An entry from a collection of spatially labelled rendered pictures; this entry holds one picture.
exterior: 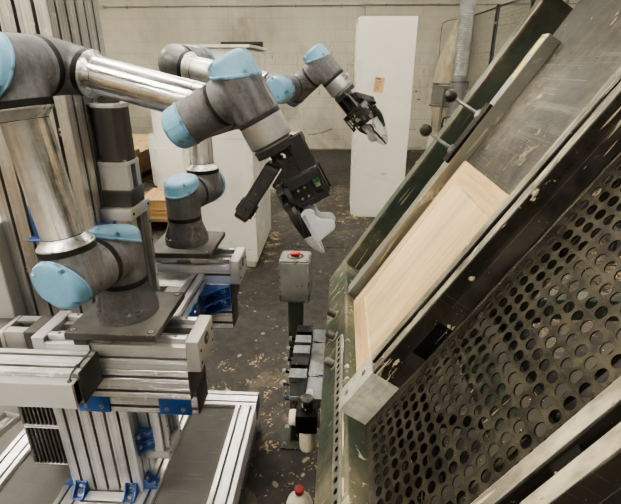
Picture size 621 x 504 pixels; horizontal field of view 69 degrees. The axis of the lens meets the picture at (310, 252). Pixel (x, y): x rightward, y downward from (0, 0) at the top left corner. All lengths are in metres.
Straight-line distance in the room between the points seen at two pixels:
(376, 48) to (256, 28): 4.82
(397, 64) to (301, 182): 4.31
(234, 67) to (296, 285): 1.15
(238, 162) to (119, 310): 2.61
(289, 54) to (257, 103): 8.70
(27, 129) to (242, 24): 8.68
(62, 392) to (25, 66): 0.70
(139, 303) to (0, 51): 0.59
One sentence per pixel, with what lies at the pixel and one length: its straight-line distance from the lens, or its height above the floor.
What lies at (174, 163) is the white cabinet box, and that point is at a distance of 5.63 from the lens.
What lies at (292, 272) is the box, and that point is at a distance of 1.74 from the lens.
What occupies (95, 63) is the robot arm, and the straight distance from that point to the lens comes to 1.06.
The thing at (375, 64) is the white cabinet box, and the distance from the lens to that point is 5.01.
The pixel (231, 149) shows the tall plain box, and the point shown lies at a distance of 3.66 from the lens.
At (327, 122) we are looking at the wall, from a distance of 9.46.
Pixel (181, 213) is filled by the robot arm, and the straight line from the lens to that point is 1.59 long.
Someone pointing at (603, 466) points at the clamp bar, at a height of 1.29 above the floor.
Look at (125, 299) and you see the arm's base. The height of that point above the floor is 1.10.
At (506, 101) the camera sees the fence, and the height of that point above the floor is 1.53.
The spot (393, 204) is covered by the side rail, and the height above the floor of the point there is 1.15.
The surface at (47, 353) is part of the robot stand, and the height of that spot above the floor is 0.96.
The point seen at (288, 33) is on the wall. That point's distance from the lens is 9.45.
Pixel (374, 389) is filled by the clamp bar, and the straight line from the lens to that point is 1.02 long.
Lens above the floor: 1.63
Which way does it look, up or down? 23 degrees down
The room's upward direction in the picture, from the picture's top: straight up
